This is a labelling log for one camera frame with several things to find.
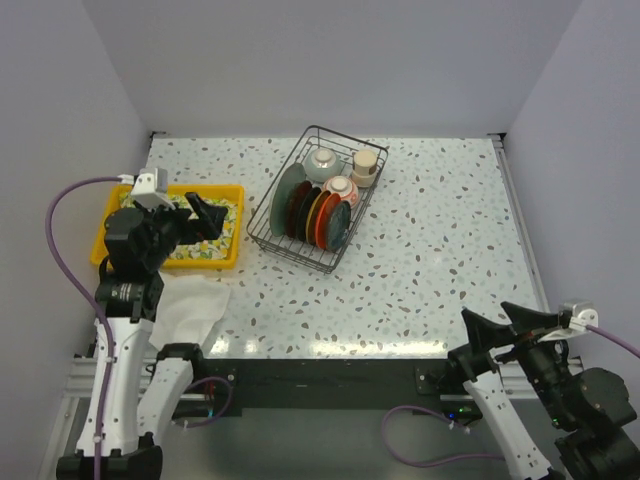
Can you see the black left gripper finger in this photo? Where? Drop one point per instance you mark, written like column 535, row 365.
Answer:
column 210, row 227
column 200, row 206

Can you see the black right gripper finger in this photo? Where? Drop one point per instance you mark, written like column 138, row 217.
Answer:
column 525, row 320
column 484, row 334

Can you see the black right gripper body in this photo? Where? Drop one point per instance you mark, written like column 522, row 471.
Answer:
column 546, row 364

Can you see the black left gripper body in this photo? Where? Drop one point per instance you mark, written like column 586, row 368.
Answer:
column 168, row 227

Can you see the dark red flower plate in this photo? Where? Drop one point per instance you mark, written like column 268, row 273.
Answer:
column 294, row 204

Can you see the celadon green flower plate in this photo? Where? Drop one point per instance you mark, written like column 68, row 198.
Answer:
column 289, row 180

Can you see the yellow brown patterned plate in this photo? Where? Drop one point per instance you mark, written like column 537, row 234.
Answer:
column 310, row 229

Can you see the orange red plate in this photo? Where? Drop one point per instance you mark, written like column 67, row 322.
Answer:
column 326, row 210

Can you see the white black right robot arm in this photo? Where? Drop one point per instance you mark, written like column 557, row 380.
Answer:
column 592, row 406

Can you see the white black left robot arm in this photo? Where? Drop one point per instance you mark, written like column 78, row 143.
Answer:
column 114, row 444

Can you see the lemon print cloth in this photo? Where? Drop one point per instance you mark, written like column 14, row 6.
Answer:
column 191, row 247

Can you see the yellow plastic tray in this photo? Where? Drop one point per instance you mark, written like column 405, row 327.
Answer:
column 234, row 193

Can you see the white towel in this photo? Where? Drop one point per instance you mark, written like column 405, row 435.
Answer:
column 189, row 308

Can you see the celadon green bowl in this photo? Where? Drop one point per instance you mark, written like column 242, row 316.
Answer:
column 321, row 164

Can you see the teal blue plate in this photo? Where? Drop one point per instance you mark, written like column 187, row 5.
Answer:
column 337, row 226

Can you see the red white patterned bowl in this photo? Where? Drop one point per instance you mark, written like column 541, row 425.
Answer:
column 344, row 187

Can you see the beige ceramic cup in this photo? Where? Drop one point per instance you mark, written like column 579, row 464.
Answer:
column 364, row 167

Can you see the aluminium frame rail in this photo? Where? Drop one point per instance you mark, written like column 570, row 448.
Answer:
column 498, row 143

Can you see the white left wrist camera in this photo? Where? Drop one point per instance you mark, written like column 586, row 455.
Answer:
column 150, row 189

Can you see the black wire dish rack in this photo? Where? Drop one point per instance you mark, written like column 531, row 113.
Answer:
column 299, row 252

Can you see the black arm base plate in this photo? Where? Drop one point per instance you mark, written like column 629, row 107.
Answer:
column 341, row 384

